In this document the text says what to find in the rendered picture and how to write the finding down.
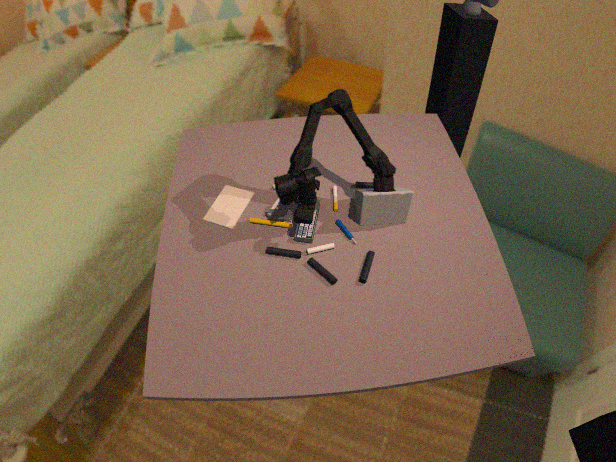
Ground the beige rectangular sheet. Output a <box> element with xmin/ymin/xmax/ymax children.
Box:
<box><xmin>203</xmin><ymin>185</ymin><xmax>255</xmax><ymax>230</ymax></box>

